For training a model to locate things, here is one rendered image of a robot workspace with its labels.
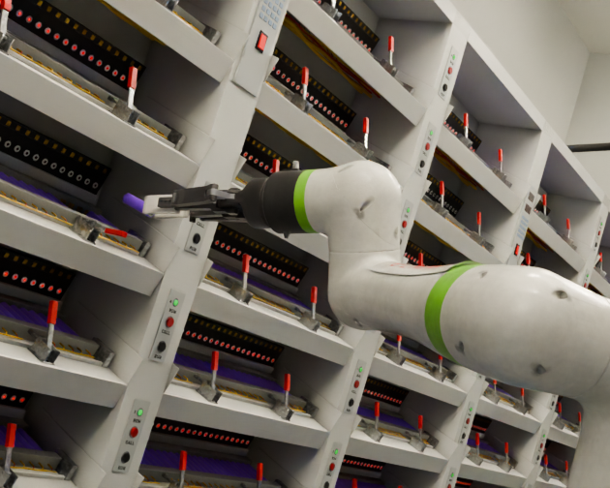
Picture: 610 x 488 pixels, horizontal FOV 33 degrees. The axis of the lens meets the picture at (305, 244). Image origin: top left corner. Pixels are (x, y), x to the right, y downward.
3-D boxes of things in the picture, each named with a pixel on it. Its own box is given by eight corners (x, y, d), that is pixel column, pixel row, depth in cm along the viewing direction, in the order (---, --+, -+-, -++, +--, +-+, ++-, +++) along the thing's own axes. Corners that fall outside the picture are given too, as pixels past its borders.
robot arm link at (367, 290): (511, 259, 115) (422, 265, 112) (514, 358, 116) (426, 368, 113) (385, 246, 150) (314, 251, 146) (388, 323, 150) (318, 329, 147)
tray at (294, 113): (392, 204, 231) (425, 153, 230) (250, 104, 181) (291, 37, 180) (330, 167, 242) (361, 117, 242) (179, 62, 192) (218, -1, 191)
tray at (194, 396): (319, 449, 224) (352, 396, 223) (149, 415, 173) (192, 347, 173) (258, 398, 235) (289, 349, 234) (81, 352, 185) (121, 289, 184)
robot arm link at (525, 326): (598, 413, 98) (633, 293, 99) (487, 379, 94) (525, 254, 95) (503, 381, 116) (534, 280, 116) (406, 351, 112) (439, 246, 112)
